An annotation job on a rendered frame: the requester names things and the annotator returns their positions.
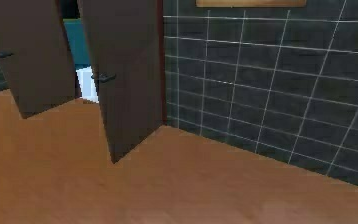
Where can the dark brown room door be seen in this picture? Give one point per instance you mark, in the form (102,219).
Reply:
(127,66)
(33,60)

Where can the wooden framed picture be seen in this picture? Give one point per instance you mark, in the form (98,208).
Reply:
(250,2)

